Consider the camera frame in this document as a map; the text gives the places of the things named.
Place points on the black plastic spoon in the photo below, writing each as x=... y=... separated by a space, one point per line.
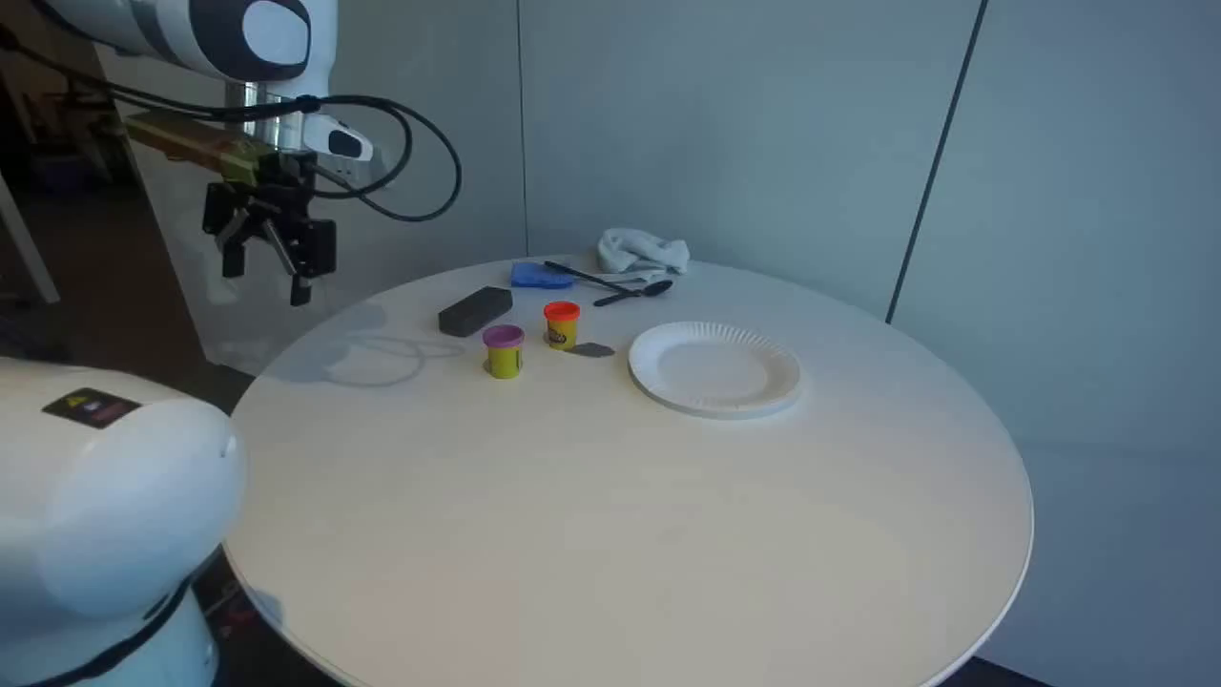
x=635 y=297

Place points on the black plastic knife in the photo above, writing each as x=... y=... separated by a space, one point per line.
x=587 y=277

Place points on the yellow cup with purple lid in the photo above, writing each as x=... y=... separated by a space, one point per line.
x=506 y=354

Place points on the yellow cup with orange lid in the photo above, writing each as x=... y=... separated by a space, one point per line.
x=564 y=321

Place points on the black rectangular block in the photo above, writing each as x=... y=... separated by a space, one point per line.
x=475 y=312

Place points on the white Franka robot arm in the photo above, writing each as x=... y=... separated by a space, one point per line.
x=102 y=510

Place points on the white crumpled cloth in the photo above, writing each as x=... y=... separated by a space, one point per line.
x=641 y=251

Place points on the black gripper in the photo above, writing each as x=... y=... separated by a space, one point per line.
x=284 y=212

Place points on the white paper plate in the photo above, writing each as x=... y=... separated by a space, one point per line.
x=716 y=367

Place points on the blue object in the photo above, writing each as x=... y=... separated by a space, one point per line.
x=537 y=277

